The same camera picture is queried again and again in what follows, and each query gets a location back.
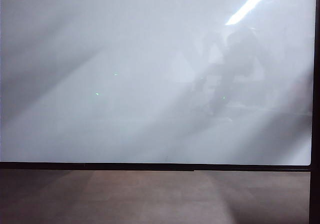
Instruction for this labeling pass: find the white glossy whiteboard panel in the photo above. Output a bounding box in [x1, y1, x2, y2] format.
[0, 0, 317, 167]

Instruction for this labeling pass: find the black whiteboard stand frame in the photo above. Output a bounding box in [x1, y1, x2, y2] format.
[0, 0, 320, 224]

